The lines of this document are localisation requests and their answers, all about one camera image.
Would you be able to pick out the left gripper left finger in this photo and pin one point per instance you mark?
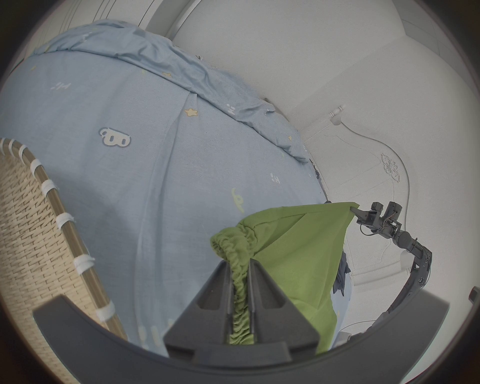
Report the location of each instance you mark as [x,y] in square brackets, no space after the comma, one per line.
[210,318]

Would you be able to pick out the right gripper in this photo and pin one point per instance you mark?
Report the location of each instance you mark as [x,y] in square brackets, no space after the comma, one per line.
[379,224]

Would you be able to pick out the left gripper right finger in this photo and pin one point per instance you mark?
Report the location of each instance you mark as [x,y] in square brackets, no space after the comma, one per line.
[277,318]

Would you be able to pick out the green shorts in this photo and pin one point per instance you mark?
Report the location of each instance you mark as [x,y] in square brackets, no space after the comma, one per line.
[300,255]

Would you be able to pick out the round woven basket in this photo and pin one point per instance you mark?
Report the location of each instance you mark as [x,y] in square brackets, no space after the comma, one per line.
[30,225]

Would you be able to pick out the dark blue printed T-shirt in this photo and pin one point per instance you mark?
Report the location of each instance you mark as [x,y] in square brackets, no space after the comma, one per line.
[340,279]

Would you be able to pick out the pale blue quilt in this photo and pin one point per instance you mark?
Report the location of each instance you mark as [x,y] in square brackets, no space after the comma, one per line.
[180,71]

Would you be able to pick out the white wardrobe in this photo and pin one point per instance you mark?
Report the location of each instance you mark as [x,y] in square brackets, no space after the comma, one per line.
[97,13]

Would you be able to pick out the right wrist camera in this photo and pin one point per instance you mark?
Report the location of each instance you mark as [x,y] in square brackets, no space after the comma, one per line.
[377,207]

